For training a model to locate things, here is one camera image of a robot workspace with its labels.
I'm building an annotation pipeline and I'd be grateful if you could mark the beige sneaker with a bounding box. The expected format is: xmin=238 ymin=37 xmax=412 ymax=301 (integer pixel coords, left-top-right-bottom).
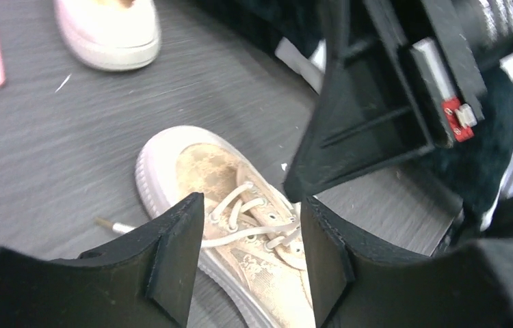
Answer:
xmin=53 ymin=0 xmax=161 ymax=72
xmin=135 ymin=126 xmax=315 ymax=327

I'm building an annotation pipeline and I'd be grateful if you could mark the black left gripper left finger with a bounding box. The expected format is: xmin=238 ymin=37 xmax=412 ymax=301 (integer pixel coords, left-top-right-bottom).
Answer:
xmin=0 ymin=193 xmax=204 ymax=327

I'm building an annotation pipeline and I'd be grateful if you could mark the black white checkered pillow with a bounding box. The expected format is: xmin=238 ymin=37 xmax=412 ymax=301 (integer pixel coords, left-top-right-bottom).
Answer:
xmin=197 ymin=1 xmax=513 ymax=230

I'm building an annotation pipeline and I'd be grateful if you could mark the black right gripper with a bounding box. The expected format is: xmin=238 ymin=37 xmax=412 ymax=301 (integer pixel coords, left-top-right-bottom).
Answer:
xmin=284 ymin=1 xmax=513 ymax=202

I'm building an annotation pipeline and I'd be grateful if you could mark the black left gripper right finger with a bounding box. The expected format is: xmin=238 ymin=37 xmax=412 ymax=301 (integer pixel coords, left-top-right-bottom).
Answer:
xmin=301 ymin=197 xmax=513 ymax=327

